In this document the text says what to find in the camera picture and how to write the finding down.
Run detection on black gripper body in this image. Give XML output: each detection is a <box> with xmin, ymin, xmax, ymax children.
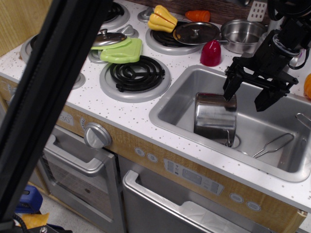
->
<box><xmin>225</xmin><ymin>30</ymin><xmax>298</xmax><ymax>93</ymax></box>

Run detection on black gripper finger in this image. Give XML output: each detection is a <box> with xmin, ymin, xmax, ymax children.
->
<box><xmin>223</xmin><ymin>70</ymin><xmax>243</xmax><ymax>101</ymax></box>
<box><xmin>255</xmin><ymin>89</ymin><xmax>285</xmax><ymax>112</ymax></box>

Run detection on small steel pot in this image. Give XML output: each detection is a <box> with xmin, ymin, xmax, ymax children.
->
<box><xmin>193</xmin><ymin>92</ymin><xmax>238</xmax><ymax>147</ymax></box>

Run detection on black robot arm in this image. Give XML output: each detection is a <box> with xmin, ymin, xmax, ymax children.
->
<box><xmin>0</xmin><ymin>0</ymin><xmax>311</xmax><ymax>233</ymax></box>

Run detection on small steel pot lid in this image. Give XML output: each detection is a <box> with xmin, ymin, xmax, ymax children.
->
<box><xmin>93</xmin><ymin>29</ymin><xmax>127</xmax><ymax>47</ymax></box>

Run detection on red toy cup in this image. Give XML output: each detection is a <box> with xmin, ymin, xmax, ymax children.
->
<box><xmin>200</xmin><ymin>40</ymin><xmax>221</xmax><ymax>67</ymax></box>

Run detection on orange toy fruit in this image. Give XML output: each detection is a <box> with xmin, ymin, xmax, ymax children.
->
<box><xmin>304</xmin><ymin>74</ymin><xmax>311</xmax><ymax>99</ymax></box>

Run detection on steel saucepan on counter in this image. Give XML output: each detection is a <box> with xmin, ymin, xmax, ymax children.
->
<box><xmin>218</xmin><ymin>19</ymin><xmax>267</xmax><ymax>54</ymax></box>

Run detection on white slotted spatula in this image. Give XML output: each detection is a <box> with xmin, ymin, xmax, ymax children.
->
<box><xmin>247</xmin><ymin>0</ymin><xmax>267</xmax><ymax>22</ymax></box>

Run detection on orange toy carrot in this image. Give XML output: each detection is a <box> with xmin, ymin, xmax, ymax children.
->
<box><xmin>185</xmin><ymin>10</ymin><xmax>210</xmax><ymax>22</ymax></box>

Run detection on back right stove burner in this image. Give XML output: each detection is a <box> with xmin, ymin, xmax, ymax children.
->
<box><xmin>145</xmin><ymin>29</ymin><xmax>203</xmax><ymax>56</ymax></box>

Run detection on stove burner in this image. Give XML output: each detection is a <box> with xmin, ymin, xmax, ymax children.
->
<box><xmin>145</xmin><ymin>29</ymin><xmax>203</xmax><ymax>56</ymax></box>
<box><xmin>20</xmin><ymin>35</ymin><xmax>38</xmax><ymax>63</ymax></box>
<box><xmin>100</xmin><ymin>2</ymin><xmax>130</xmax><ymax>30</ymax></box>
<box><xmin>99</xmin><ymin>56</ymin><xmax>171</xmax><ymax>103</ymax></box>

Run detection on front right stove burner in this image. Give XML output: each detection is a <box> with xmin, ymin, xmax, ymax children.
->
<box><xmin>99</xmin><ymin>56</ymin><xmax>171</xmax><ymax>103</ymax></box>

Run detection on yellow toy bell pepper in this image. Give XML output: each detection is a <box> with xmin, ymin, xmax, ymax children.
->
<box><xmin>147</xmin><ymin>5</ymin><xmax>178</xmax><ymax>33</ymax></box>

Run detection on silver stove knob middle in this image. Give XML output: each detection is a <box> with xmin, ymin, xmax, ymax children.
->
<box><xmin>117</xmin><ymin>24</ymin><xmax>139</xmax><ymax>38</ymax></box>

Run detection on back left stove burner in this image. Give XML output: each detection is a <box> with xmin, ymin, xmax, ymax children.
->
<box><xmin>100</xmin><ymin>2</ymin><xmax>130</xmax><ymax>30</ymax></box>

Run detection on silver stove knob under board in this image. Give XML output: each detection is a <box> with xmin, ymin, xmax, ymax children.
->
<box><xmin>88</xmin><ymin>50</ymin><xmax>107</xmax><ymax>64</ymax></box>

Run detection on toy dishwasher door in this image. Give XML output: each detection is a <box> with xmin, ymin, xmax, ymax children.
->
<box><xmin>122</xmin><ymin>170</ymin><xmax>270</xmax><ymax>233</ymax></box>

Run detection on silver oven knob right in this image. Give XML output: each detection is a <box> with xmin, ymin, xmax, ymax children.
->
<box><xmin>84</xmin><ymin>122</ymin><xmax>112</xmax><ymax>149</ymax></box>

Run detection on silver stove knob front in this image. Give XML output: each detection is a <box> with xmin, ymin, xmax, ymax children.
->
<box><xmin>72</xmin><ymin>72</ymin><xmax>86</xmax><ymax>90</ymax></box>

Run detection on toy oven door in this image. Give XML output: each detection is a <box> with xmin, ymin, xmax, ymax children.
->
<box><xmin>38</xmin><ymin>126</ymin><xmax>126</xmax><ymax>233</ymax></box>

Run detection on front left stove burner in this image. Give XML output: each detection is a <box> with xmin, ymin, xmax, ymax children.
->
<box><xmin>20</xmin><ymin>35</ymin><xmax>38</xmax><ymax>63</ymax></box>

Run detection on blue clamp tool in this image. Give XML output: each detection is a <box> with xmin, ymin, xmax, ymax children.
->
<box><xmin>15</xmin><ymin>185</ymin><xmax>43</xmax><ymax>214</ymax></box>

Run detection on yellow cloth on floor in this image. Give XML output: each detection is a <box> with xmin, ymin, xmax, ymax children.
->
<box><xmin>21</xmin><ymin>213</ymin><xmax>50</xmax><ymax>229</ymax></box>

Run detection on wire utensil handle right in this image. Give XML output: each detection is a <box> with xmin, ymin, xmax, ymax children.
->
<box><xmin>295</xmin><ymin>113</ymin><xmax>311</xmax><ymax>129</ymax></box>

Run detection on wire whisk utensil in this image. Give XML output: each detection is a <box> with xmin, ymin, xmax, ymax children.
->
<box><xmin>252</xmin><ymin>133</ymin><xmax>294</xmax><ymax>158</ymax></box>

